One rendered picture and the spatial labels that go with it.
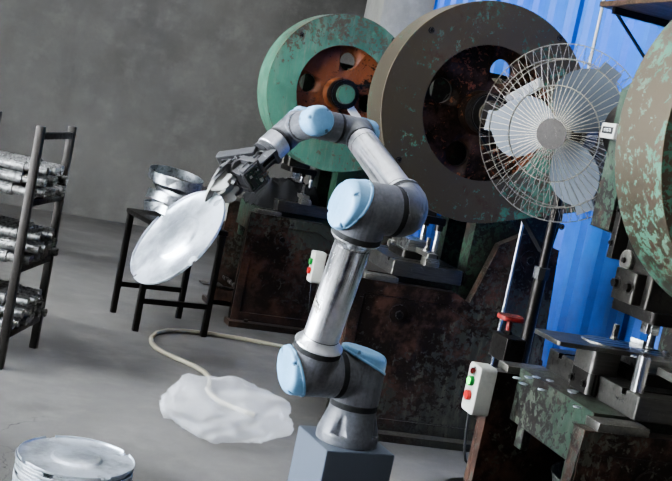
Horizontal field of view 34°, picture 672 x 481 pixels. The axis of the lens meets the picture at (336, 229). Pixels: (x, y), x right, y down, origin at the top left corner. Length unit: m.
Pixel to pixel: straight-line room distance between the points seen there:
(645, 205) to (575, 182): 1.19
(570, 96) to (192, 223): 1.45
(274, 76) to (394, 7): 2.37
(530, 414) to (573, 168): 0.99
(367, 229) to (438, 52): 1.71
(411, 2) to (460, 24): 3.82
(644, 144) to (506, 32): 1.80
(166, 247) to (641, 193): 1.12
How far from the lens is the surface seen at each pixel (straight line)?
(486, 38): 4.05
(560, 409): 2.81
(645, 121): 2.36
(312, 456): 2.63
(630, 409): 2.72
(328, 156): 5.68
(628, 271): 2.85
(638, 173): 2.37
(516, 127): 3.68
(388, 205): 2.37
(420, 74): 3.97
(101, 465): 2.82
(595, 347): 2.78
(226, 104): 9.16
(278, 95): 5.57
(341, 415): 2.60
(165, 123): 9.08
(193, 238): 2.63
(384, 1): 7.77
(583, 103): 3.59
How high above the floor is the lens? 1.21
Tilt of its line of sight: 6 degrees down
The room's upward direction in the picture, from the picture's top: 12 degrees clockwise
